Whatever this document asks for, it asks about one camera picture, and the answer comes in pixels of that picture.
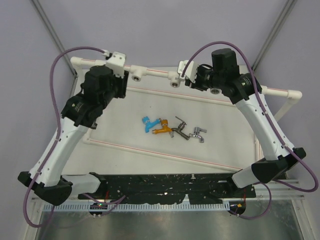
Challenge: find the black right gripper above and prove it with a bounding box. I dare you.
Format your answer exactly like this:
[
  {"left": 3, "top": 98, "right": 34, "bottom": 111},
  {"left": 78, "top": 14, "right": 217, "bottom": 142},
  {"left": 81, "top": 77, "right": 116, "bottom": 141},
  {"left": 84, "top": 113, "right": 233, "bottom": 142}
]
[{"left": 184, "top": 65, "right": 223, "bottom": 92}]

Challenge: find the white PVC pipe frame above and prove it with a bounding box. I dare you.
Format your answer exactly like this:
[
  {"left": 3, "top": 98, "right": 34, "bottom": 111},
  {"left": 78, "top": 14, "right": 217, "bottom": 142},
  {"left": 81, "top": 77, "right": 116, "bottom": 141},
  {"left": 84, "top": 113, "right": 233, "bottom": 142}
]
[{"left": 70, "top": 56, "right": 303, "bottom": 176}]

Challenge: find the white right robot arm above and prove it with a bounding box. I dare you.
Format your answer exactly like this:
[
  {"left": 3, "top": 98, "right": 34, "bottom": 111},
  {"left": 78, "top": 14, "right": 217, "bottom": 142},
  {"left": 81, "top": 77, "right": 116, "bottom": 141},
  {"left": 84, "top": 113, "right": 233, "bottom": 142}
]
[{"left": 182, "top": 48, "right": 306, "bottom": 197}]

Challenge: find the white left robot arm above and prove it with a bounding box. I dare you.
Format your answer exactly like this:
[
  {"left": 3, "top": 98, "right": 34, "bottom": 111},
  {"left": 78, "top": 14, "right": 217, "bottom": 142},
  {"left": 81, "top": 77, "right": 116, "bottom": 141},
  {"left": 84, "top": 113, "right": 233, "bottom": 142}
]
[{"left": 17, "top": 65, "right": 129, "bottom": 206}]

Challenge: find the blue plastic faucet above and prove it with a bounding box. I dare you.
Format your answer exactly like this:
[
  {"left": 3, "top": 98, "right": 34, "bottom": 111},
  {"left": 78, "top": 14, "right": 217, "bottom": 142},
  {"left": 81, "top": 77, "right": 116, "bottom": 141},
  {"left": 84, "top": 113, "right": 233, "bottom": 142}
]
[{"left": 142, "top": 116, "right": 161, "bottom": 133}]

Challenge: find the chrome metal faucet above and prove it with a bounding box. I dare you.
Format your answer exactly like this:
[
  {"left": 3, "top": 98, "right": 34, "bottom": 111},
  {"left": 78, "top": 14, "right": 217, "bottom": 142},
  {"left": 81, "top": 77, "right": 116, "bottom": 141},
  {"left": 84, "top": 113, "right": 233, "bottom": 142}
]
[{"left": 189, "top": 126, "right": 207, "bottom": 144}]

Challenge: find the grey metal faucet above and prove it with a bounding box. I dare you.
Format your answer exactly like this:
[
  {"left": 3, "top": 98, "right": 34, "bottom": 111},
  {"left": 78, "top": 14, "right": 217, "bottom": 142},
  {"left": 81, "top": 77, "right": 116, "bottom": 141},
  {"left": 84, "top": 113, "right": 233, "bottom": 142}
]
[{"left": 172, "top": 116, "right": 190, "bottom": 141}]

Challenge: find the orange plastic faucet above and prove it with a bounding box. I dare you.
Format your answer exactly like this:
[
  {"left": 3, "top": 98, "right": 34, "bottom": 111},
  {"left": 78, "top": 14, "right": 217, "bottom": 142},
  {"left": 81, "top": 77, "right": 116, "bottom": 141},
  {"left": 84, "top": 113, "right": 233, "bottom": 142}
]
[{"left": 152, "top": 119, "right": 174, "bottom": 138}]

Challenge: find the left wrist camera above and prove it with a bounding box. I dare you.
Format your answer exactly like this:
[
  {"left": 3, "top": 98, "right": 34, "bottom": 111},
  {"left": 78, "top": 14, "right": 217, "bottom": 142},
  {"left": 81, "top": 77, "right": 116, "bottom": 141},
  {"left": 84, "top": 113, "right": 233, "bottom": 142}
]
[{"left": 102, "top": 50, "right": 127, "bottom": 78}]

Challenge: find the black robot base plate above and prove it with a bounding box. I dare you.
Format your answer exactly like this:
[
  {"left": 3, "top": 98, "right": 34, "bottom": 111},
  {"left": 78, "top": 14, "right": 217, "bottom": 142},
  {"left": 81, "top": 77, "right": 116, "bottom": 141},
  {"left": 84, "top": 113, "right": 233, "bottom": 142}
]
[{"left": 90, "top": 173, "right": 256, "bottom": 205}]

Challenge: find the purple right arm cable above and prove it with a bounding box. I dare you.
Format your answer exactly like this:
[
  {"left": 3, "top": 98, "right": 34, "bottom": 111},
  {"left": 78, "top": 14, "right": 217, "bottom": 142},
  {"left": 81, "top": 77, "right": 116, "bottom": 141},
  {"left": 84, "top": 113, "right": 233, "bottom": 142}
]
[{"left": 181, "top": 40, "right": 319, "bottom": 193}]

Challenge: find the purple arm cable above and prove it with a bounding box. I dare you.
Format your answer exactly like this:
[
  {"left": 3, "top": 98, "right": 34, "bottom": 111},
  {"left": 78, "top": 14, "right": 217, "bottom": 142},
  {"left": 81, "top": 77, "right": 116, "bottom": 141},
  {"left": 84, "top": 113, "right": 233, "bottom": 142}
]
[
  {"left": 22, "top": 46, "right": 108, "bottom": 228},
  {"left": 181, "top": 40, "right": 319, "bottom": 193}
]

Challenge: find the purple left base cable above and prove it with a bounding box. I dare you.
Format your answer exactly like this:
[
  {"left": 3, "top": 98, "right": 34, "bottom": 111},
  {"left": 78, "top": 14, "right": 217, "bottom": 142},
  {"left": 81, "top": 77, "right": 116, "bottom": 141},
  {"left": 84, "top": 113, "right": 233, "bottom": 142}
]
[{"left": 82, "top": 192, "right": 128, "bottom": 216}]

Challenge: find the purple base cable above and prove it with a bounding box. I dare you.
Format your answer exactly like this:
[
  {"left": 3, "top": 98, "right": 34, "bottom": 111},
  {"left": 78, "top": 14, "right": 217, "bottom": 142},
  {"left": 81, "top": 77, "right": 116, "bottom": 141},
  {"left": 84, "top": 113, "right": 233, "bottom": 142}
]
[
  {"left": 82, "top": 192, "right": 128, "bottom": 216},
  {"left": 228, "top": 182, "right": 273, "bottom": 221}
]

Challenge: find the white slotted cable duct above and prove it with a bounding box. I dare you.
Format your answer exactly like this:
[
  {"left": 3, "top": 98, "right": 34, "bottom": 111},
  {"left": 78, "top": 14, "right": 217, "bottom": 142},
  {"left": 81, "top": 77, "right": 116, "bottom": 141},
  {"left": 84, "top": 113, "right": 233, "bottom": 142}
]
[{"left": 54, "top": 201, "right": 230, "bottom": 213}]

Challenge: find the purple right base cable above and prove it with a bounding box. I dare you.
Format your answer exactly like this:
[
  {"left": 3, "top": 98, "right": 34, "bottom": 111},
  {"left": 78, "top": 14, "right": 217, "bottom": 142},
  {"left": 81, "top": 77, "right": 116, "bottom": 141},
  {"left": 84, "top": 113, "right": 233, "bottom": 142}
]
[{"left": 228, "top": 182, "right": 273, "bottom": 221}]

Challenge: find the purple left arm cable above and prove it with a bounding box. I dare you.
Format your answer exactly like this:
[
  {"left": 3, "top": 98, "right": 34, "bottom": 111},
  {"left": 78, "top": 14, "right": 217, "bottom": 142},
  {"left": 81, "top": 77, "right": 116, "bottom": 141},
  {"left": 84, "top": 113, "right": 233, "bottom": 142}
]
[{"left": 22, "top": 46, "right": 108, "bottom": 228}]

